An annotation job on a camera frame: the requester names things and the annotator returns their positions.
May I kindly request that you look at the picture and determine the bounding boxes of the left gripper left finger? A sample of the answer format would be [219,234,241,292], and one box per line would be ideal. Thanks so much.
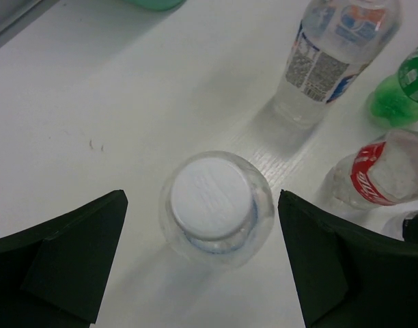
[0,190,128,327]

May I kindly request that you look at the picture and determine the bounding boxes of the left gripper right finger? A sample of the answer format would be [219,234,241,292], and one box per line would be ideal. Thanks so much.
[278,191,418,327]

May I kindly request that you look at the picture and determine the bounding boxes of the small red-cap cola bottle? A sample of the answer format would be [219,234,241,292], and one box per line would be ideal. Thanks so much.
[322,129,418,212]

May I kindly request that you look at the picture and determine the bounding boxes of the Aquafina bottle white cap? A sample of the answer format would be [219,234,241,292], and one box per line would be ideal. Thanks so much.
[159,151,275,269]

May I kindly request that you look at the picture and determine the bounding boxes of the clear bottle colourful label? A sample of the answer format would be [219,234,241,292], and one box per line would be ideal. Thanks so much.
[273,0,401,128]

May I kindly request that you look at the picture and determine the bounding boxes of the green plastic bin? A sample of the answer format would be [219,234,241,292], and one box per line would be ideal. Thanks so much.
[126,0,185,11]

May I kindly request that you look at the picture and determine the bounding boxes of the black-cap black-label bottle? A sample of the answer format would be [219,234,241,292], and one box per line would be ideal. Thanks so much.
[381,210,418,244]

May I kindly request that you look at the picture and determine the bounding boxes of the green soda bottle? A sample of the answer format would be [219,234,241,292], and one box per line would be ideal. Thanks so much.
[365,47,418,128]

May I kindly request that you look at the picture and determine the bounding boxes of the aluminium rail left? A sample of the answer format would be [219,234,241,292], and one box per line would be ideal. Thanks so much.
[0,0,57,48]

